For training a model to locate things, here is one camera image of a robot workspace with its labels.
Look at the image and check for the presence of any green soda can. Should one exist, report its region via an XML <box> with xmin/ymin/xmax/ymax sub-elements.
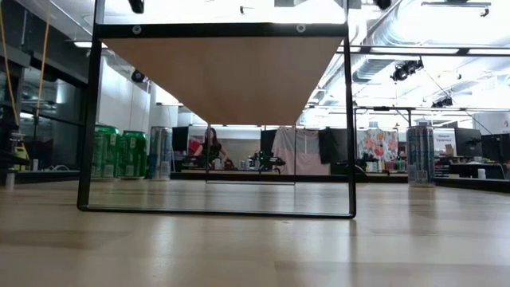
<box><xmin>119</xmin><ymin>130</ymin><xmax>149</xmax><ymax>179</ymax></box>
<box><xmin>92</xmin><ymin>125</ymin><xmax>122</xmax><ymax>179</ymax></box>

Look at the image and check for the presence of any slim silver blue can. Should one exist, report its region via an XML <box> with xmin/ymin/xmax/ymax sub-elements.
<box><xmin>406</xmin><ymin>125</ymin><xmax>436</xmax><ymax>187</ymax></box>
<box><xmin>149</xmin><ymin>126</ymin><xmax>174</xmax><ymax>181</ymax></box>

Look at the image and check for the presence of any black ceiling spotlight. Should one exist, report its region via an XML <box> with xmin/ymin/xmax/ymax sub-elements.
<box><xmin>390</xmin><ymin>57</ymin><xmax>426</xmax><ymax>83</ymax></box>
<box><xmin>431</xmin><ymin>96</ymin><xmax>454</xmax><ymax>109</ymax></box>

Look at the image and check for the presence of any black monitor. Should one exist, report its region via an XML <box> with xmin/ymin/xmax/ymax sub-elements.
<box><xmin>260</xmin><ymin>129</ymin><xmax>278</xmax><ymax>157</ymax></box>
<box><xmin>454</xmin><ymin>127</ymin><xmax>482</xmax><ymax>159</ymax></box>
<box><xmin>481</xmin><ymin>133</ymin><xmax>510</xmax><ymax>164</ymax></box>
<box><xmin>172</xmin><ymin>126</ymin><xmax>189</xmax><ymax>152</ymax></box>

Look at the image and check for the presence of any floral cloth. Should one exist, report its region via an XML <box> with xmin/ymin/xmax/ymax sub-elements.
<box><xmin>356</xmin><ymin>128</ymin><xmax>399</xmax><ymax>173</ymax></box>

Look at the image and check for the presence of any white sign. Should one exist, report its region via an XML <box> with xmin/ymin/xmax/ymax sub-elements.
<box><xmin>433</xmin><ymin>128</ymin><xmax>457</xmax><ymax>157</ymax></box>

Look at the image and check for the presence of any black hanging garment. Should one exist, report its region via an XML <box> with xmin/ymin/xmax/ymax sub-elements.
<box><xmin>317</xmin><ymin>127</ymin><xmax>351</xmax><ymax>165</ymax></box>

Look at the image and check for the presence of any person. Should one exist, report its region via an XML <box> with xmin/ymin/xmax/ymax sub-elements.
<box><xmin>194</xmin><ymin>127</ymin><xmax>231</xmax><ymax>163</ymax></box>

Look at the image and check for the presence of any pale hanging cloth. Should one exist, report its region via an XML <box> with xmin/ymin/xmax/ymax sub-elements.
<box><xmin>273</xmin><ymin>126</ymin><xmax>331</xmax><ymax>175</ymax></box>

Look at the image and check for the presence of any yellow device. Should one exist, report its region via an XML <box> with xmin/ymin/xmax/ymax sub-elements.
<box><xmin>13</xmin><ymin>143</ymin><xmax>30</xmax><ymax>171</ymax></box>

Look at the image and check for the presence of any black background robot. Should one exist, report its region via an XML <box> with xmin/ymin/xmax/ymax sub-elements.
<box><xmin>247</xmin><ymin>153</ymin><xmax>287</xmax><ymax>173</ymax></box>

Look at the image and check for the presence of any black gantry frame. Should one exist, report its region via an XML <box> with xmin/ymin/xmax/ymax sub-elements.
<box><xmin>353</xmin><ymin>105</ymin><xmax>415</xmax><ymax>129</ymax></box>

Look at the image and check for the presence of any orange hanging strap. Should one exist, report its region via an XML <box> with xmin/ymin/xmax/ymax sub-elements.
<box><xmin>34</xmin><ymin>0</ymin><xmax>53</xmax><ymax>120</ymax></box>

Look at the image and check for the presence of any wooden shelf black metal frame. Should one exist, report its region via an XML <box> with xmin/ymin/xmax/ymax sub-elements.
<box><xmin>76</xmin><ymin>0</ymin><xmax>357</xmax><ymax>219</ymax></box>

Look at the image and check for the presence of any yellow hanging cable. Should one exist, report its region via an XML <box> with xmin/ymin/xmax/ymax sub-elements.
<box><xmin>0</xmin><ymin>0</ymin><xmax>21</xmax><ymax>128</ymax></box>

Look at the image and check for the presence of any black aluminium table frame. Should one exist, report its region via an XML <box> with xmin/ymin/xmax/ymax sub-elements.
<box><xmin>14</xmin><ymin>169</ymin><xmax>510</xmax><ymax>195</ymax></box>

